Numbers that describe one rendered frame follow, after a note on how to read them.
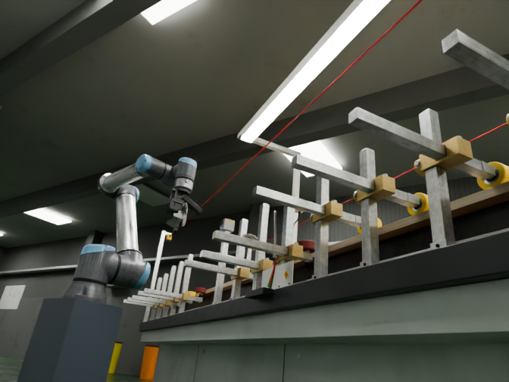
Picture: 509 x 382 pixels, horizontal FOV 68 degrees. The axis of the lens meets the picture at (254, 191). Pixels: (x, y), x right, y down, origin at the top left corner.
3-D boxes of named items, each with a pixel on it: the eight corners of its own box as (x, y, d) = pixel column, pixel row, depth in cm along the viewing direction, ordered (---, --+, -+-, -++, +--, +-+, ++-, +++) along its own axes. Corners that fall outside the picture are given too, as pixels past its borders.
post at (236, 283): (232, 306, 189) (242, 217, 209) (229, 306, 192) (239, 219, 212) (238, 307, 190) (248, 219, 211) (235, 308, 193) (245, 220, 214)
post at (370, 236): (371, 292, 104) (366, 145, 124) (363, 293, 107) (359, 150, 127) (381, 294, 106) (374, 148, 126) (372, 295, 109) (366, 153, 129)
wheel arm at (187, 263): (185, 267, 181) (186, 258, 183) (182, 267, 184) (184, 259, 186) (264, 282, 197) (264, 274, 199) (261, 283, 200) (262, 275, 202)
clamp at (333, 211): (329, 213, 131) (329, 199, 133) (307, 223, 142) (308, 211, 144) (344, 217, 133) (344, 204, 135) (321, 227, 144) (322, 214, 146)
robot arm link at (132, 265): (105, 290, 183) (107, 190, 236) (137, 297, 194) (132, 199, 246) (121, 272, 177) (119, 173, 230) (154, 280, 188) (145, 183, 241)
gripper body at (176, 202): (165, 214, 176) (170, 190, 181) (182, 218, 179) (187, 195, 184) (169, 209, 170) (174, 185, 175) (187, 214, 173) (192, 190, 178)
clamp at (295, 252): (291, 255, 147) (292, 243, 150) (275, 261, 159) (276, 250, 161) (304, 258, 150) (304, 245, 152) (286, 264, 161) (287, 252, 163)
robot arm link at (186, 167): (189, 167, 193) (201, 161, 186) (185, 188, 188) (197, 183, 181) (174, 159, 188) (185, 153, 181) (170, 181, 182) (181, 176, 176)
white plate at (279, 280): (291, 286, 142) (292, 260, 146) (260, 293, 163) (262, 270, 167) (292, 286, 142) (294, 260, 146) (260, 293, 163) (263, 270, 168)
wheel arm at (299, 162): (297, 163, 103) (298, 151, 105) (290, 167, 106) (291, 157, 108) (428, 208, 121) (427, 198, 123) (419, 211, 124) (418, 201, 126)
